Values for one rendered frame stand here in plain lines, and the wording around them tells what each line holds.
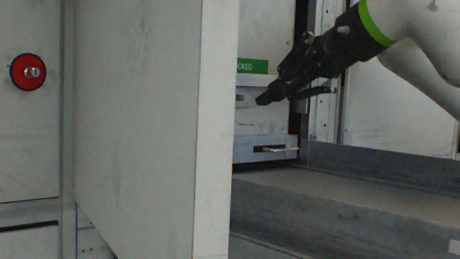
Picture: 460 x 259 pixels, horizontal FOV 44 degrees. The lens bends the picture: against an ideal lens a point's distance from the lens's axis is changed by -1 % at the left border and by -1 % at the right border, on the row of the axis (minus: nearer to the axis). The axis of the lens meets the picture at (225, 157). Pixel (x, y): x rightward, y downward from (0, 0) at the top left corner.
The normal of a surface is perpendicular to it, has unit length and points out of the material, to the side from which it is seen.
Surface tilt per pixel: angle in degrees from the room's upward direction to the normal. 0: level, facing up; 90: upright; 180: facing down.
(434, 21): 117
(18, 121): 90
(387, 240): 90
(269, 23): 90
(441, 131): 90
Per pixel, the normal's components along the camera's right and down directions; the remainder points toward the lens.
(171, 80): -0.92, 0.01
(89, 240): 0.67, 0.13
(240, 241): -0.74, 0.06
